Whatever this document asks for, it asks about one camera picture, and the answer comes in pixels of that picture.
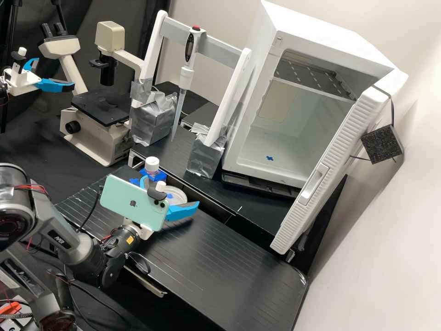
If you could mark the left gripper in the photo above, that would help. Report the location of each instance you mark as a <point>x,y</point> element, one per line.
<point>21,82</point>

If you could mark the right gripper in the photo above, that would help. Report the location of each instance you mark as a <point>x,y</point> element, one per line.
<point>146,232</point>

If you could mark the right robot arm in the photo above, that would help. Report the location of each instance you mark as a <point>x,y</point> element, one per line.
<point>69,244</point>

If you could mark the blue bottle holder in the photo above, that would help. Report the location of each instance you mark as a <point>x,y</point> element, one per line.
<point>160,177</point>

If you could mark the petri dish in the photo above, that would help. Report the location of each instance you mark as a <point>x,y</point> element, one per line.
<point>177,196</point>

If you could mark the small bottle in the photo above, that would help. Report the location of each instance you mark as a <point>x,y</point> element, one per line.
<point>152,167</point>

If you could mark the cream microscope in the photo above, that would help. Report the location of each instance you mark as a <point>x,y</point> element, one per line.
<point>96,131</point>

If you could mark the black platform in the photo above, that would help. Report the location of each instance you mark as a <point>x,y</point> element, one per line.
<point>213,269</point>
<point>324,220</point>
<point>241,196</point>

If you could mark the white pipette stand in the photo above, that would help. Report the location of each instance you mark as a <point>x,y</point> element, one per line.
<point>224,103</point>

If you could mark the pipette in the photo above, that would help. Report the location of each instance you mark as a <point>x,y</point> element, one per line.
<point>187,72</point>

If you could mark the incubator door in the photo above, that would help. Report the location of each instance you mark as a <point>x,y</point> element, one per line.
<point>330,165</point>

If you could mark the white incubator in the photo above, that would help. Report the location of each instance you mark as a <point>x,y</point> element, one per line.
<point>310,58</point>

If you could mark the right wrist camera phone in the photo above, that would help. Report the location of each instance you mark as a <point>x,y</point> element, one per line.
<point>131,201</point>

